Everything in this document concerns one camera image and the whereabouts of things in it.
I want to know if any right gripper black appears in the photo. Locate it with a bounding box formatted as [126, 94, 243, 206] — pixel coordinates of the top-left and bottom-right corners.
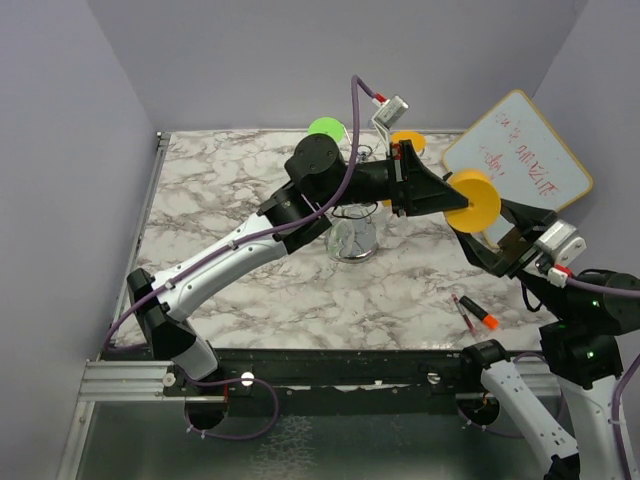
[447, 184, 579, 317]

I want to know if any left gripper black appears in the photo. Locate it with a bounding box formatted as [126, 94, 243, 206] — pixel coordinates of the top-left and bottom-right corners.
[316, 138, 469, 215]

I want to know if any orange plastic goblet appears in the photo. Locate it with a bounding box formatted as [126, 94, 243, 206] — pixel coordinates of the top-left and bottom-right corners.
[385, 131, 426, 211]
[444, 169, 502, 234]

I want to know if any green plastic wine glass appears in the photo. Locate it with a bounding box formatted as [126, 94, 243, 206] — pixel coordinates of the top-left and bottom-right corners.
[307, 116, 345, 143]

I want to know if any clear wine glass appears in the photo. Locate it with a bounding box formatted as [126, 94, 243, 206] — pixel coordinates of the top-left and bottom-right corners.
[381, 213, 414, 249]

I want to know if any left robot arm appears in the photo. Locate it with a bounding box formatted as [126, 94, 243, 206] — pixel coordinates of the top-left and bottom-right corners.
[127, 133, 470, 395]

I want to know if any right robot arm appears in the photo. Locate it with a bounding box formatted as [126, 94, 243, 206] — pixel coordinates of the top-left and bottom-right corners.
[455, 200, 639, 479]

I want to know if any chrome wine glass rack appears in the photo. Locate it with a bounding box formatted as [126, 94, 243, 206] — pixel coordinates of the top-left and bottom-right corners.
[324, 139, 386, 263]

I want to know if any black orange highlighter marker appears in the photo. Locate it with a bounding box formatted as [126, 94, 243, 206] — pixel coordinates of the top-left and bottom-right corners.
[460, 295, 499, 330]

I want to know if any red pen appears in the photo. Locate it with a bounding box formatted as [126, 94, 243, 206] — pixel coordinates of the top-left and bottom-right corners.
[451, 293, 477, 338]

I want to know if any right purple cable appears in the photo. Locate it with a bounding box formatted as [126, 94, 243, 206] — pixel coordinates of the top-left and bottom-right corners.
[564, 274, 640, 480]

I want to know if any purple cable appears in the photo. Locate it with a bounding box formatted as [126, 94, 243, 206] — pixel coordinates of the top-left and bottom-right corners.
[564, 274, 640, 480]
[103, 74, 386, 351]

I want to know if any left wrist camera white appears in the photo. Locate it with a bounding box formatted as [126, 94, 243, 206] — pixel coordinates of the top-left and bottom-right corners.
[371, 94, 409, 144]

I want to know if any small whiteboard yellow frame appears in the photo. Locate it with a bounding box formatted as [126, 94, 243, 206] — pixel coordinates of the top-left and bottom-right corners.
[440, 88, 595, 249]

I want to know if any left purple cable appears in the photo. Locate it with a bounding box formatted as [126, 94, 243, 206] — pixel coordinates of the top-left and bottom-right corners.
[103, 74, 386, 351]

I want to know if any black front rail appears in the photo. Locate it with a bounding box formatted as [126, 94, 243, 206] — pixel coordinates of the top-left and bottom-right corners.
[104, 349, 498, 417]

